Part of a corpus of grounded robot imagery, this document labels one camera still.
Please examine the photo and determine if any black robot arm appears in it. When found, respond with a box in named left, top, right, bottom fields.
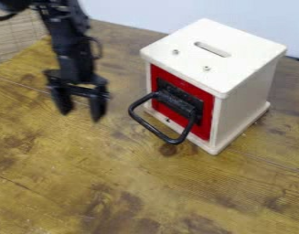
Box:
left=0, top=0, right=108, bottom=122

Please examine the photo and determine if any black metal drawer handle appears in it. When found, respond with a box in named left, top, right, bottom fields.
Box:
left=128, top=91, right=196, bottom=144

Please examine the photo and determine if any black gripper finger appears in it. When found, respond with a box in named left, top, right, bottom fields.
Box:
left=89, top=87, right=108, bottom=122
left=51, top=86, right=73, bottom=115

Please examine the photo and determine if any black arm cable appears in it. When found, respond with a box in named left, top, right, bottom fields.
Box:
left=88, top=37, right=105, bottom=61

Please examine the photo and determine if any red drawer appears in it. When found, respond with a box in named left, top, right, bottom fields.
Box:
left=150, top=65, right=214, bottom=141

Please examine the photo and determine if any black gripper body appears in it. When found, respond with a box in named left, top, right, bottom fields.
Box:
left=44, top=56, right=107, bottom=99

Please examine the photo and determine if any white wooden box cabinet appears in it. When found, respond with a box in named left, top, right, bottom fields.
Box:
left=140, top=18, right=287, bottom=154

